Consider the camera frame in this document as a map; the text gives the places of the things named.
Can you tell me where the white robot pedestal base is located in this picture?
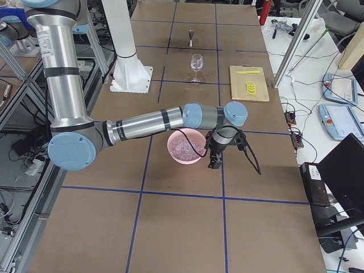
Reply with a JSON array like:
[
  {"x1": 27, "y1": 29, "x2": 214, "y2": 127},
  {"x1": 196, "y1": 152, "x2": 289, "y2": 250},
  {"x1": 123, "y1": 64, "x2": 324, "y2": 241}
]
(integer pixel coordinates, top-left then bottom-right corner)
[{"x1": 102, "y1": 0, "x2": 153, "y2": 94}]

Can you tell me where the teach pendant near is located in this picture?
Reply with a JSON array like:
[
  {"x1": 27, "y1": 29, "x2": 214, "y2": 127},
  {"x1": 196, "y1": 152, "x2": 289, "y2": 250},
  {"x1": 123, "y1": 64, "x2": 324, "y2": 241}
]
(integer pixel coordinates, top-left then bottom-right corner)
[{"x1": 318, "y1": 104, "x2": 363, "y2": 142}]

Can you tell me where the clear wine glass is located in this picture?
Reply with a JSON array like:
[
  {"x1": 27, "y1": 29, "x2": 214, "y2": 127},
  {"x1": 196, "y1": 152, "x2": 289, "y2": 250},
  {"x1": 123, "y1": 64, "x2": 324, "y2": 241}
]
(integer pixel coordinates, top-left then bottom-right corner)
[{"x1": 191, "y1": 54, "x2": 204, "y2": 84}]

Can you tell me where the clear ice cube pile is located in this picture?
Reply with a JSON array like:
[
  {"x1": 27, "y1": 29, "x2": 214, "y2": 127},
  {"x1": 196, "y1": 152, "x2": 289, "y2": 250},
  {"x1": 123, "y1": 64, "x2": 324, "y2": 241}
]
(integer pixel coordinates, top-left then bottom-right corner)
[{"x1": 171, "y1": 136, "x2": 204, "y2": 162}]

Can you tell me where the steel cocktail jigger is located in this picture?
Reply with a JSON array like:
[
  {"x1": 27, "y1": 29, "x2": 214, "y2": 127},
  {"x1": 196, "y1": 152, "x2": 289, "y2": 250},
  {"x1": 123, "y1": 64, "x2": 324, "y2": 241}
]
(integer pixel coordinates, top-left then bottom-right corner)
[{"x1": 188, "y1": 30, "x2": 195, "y2": 48}]

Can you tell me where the teach pendant far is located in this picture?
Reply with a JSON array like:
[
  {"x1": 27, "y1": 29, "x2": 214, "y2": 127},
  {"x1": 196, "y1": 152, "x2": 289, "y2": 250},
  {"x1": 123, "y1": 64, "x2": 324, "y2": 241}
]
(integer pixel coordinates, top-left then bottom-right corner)
[{"x1": 322, "y1": 73, "x2": 358, "y2": 106}]

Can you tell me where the teach pendant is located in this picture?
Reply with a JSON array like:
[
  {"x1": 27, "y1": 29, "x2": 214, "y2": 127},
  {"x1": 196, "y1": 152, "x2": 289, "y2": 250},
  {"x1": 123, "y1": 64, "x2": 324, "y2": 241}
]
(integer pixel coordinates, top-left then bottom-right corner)
[
  {"x1": 322, "y1": 73, "x2": 358, "y2": 106},
  {"x1": 318, "y1": 104, "x2": 363, "y2": 142}
]

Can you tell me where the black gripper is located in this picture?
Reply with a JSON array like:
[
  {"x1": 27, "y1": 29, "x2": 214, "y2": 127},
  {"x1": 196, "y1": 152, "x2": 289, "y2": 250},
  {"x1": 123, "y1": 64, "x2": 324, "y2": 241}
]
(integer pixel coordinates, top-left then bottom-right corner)
[{"x1": 208, "y1": 140, "x2": 227, "y2": 169}]

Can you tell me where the black monitor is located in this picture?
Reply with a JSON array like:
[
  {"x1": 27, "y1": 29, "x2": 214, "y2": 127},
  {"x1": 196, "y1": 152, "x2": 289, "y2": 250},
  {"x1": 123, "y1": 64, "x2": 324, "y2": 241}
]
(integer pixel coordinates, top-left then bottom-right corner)
[{"x1": 316, "y1": 133, "x2": 363, "y2": 237}]

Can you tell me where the bamboo cutting board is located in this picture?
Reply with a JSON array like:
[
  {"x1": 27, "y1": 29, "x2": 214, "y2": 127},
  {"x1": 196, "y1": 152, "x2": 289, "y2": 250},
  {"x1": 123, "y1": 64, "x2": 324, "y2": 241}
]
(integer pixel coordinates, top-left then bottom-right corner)
[{"x1": 229, "y1": 65, "x2": 270, "y2": 102}]

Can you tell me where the pink plastic bowl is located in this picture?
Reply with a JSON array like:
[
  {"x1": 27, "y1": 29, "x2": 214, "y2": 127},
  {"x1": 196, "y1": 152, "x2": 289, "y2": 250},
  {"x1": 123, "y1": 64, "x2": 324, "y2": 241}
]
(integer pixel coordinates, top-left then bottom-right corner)
[{"x1": 167, "y1": 128, "x2": 206, "y2": 164}]

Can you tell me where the aluminium frame post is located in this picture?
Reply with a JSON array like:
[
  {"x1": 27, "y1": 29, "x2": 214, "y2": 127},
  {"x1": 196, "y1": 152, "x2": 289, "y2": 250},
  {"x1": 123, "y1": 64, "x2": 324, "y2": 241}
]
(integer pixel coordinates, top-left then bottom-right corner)
[{"x1": 272, "y1": 0, "x2": 322, "y2": 88}]

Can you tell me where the black box with label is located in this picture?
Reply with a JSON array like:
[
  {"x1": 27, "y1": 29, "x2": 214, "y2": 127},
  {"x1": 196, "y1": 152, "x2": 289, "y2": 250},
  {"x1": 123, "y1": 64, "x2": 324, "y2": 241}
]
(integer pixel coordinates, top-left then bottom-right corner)
[{"x1": 299, "y1": 162, "x2": 337, "y2": 208}]

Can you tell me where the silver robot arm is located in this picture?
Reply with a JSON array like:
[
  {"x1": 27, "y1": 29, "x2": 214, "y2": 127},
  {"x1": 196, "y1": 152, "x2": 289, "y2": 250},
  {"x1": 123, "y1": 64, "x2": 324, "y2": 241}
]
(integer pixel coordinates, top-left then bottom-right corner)
[
  {"x1": 23, "y1": 1, "x2": 253, "y2": 171},
  {"x1": 1, "y1": 15, "x2": 40, "y2": 57}
]

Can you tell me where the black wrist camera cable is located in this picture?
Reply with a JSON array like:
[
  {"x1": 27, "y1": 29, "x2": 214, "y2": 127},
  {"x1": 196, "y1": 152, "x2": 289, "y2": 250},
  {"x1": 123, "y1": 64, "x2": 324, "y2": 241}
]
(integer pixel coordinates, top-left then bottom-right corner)
[{"x1": 173, "y1": 128, "x2": 262, "y2": 176}]

